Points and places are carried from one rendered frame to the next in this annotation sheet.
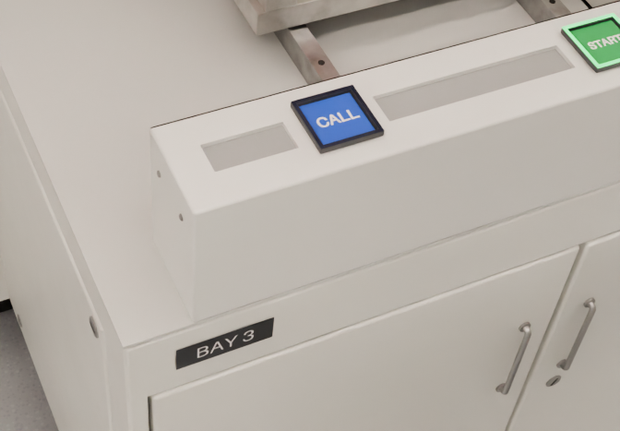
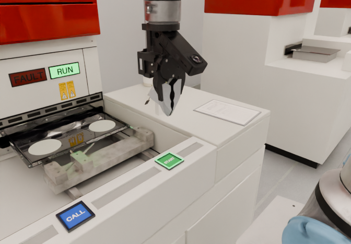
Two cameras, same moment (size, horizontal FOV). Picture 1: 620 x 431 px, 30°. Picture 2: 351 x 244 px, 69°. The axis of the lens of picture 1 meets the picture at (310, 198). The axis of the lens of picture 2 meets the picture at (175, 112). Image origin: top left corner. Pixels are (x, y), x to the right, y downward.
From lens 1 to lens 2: 36 cm
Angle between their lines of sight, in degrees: 28
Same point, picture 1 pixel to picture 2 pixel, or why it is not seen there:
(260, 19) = (55, 188)
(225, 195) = not seen: outside the picture
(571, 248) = (182, 234)
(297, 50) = (72, 195)
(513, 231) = (160, 235)
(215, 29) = (43, 197)
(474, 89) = (129, 188)
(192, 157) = not seen: outside the picture
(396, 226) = not seen: outside the picture
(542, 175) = (163, 211)
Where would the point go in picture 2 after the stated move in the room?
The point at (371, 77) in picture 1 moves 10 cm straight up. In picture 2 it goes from (89, 195) to (82, 157)
